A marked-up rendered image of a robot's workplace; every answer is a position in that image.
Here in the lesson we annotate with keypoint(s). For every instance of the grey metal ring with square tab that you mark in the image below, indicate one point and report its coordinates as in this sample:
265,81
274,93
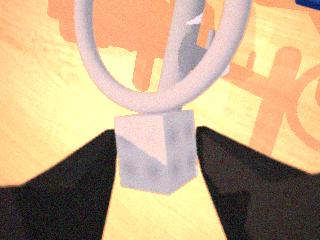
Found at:
157,147

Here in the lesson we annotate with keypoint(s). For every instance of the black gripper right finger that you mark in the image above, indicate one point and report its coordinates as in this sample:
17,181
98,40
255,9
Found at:
255,196

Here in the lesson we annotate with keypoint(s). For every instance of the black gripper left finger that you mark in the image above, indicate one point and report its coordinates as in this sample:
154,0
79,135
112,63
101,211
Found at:
68,201

